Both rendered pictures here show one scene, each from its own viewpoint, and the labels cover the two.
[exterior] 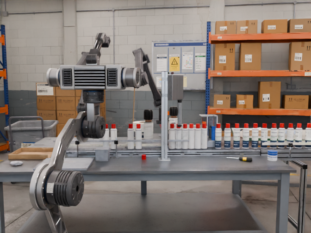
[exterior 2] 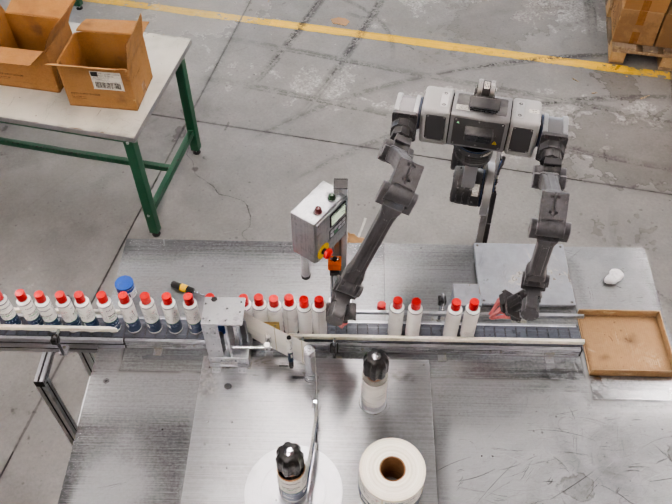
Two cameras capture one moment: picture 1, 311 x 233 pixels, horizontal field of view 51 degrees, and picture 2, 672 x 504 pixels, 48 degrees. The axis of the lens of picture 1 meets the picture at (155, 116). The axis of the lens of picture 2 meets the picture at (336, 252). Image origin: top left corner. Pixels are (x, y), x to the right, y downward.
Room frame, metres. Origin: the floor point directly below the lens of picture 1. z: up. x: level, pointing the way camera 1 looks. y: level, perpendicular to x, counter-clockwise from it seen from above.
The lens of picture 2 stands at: (4.10, 0.00, 3.20)
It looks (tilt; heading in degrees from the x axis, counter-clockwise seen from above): 51 degrees down; 183
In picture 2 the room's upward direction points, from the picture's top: straight up
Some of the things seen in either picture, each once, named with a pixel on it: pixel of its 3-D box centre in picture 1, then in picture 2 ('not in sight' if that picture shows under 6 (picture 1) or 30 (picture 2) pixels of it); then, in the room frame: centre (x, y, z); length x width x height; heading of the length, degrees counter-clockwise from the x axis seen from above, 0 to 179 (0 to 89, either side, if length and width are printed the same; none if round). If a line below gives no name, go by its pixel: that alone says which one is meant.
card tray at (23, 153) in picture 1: (34, 153); (625, 342); (2.56, 0.98, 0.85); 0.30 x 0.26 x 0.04; 91
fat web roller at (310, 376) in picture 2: not in sight; (310, 363); (2.78, -0.15, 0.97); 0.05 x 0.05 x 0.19
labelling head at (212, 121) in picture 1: (208, 131); (227, 331); (2.69, -0.44, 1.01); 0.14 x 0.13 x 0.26; 91
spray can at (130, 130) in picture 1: (130, 136); (414, 317); (2.58, 0.20, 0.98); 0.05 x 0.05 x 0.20
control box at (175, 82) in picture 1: (172, 87); (320, 223); (2.50, -0.13, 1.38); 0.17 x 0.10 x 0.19; 146
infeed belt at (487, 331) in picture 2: (157, 151); (351, 335); (2.59, -0.02, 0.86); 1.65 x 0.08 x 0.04; 91
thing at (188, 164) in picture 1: (142, 150); (386, 388); (2.78, 0.11, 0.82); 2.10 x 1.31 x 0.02; 91
